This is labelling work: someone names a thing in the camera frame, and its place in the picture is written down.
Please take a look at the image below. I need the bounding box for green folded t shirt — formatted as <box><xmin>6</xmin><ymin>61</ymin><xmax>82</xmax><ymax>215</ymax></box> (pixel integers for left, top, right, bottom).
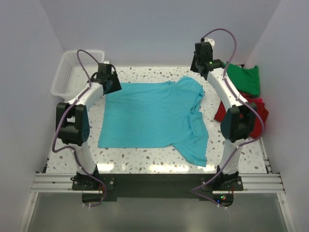
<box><xmin>227</xmin><ymin>64</ymin><xmax>260</xmax><ymax>97</ymax></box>

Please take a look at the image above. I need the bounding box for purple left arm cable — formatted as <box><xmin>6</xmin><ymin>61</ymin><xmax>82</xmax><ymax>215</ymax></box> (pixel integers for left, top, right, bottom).
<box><xmin>51</xmin><ymin>49</ymin><xmax>108</xmax><ymax>208</ymax></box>

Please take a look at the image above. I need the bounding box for turquoise t shirt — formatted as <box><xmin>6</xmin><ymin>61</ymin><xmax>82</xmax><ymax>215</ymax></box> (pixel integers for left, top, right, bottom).
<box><xmin>98</xmin><ymin>76</ymin><xmax>209</xmax><ymax>167</ymax></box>

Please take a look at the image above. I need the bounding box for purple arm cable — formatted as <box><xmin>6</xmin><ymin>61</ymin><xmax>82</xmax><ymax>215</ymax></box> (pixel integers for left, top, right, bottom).
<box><xmin>190</xmin><ymin>28</ymin><xmax>266</xmax><ymax>206</ymax></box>
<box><xmin>51</xmin><ymin>49</ymin><xmax>108</xmax><ymax>208</ymax></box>

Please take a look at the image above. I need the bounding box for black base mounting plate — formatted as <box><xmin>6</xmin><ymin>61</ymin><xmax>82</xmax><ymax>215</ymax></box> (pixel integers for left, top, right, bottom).
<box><xmin>71</xmin><ymin>173</ymin><xmax>244</xmax><ymax>206</ymax></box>

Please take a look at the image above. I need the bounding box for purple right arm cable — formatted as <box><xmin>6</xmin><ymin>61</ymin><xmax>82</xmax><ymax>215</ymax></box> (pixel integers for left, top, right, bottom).
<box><xmin>190</xmin><ymin>28</ymin><xmax>266</xmax><ymax>206</ymax></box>

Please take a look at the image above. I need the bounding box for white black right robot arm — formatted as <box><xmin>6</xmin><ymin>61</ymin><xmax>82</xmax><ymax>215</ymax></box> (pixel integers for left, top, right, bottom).
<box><xmin>190</xmin><ymin>41</ymin><xmax>257</xmax><ymax>190</ymax></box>

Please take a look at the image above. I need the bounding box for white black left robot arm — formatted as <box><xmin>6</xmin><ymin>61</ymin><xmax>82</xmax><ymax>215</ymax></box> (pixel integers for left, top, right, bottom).
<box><xmin>52</xmin><ymin>63</ymin><xmax>122</xmax><ymax>189</ymax></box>

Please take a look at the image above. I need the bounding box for white plastic basket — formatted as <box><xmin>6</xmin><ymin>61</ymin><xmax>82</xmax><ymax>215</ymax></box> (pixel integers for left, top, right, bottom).
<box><xmin>51</xmin><ymin>50</ymin><xmax>105</xmax><ymax>101</ymax></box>

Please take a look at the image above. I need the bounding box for aluminium front rail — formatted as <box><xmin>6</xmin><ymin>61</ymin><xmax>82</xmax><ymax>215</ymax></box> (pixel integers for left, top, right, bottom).
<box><xmin>30</xmin><ymin>173</ymin><xmax>285</xmax><ymax>193</ymax></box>

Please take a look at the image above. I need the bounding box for red folded t shirt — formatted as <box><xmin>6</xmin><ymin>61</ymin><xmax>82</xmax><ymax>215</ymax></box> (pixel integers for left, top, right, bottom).
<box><xmin>214</xmin><ymin>91</ymin><xmax>269</xmax><ymax>140</ymax></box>

